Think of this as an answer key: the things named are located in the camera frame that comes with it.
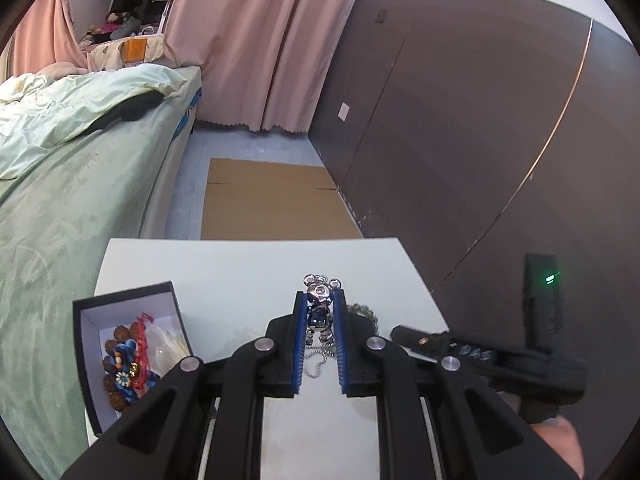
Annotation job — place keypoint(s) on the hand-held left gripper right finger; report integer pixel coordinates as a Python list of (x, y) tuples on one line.
[(341, 345)]

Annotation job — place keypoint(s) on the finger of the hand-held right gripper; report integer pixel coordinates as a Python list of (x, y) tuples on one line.
[(420, 340)]

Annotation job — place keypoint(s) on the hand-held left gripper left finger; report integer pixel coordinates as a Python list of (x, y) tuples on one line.
[(298, 345)]

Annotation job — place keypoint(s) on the black box with white interior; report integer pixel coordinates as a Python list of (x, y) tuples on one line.
[(92, 320)]

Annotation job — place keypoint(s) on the person's right hand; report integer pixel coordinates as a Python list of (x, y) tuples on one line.
[(560, 445)]

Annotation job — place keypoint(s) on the flat brown cardboard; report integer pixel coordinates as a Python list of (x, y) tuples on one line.
[(270, 200)]

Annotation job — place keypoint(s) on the bed with green sheet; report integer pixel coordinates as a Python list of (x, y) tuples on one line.
[(65, 210)]

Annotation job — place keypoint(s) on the black cloth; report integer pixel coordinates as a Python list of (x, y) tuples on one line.
[(135, 107)]

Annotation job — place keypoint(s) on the wide pink curtain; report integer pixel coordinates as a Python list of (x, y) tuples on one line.
[(260, 45)]

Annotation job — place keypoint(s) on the pale green duvet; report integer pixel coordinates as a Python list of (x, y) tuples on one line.
[(75, 105)]

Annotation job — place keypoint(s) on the orange box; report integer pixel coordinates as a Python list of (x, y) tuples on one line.
[(134, 52)]

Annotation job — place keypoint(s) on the pale printed cloth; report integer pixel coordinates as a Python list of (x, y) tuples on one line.
[(107, 55)]

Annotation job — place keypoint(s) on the white rack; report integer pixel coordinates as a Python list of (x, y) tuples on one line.
[(165, 10)]

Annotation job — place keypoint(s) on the pile of plush toys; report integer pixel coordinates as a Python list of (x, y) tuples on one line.
[(112, 27)]

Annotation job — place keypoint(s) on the narrow pink curtain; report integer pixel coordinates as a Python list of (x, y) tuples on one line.
[(45, 30)]

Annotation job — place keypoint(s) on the white wall socket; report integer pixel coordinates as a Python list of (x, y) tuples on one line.
[(344, 111)]

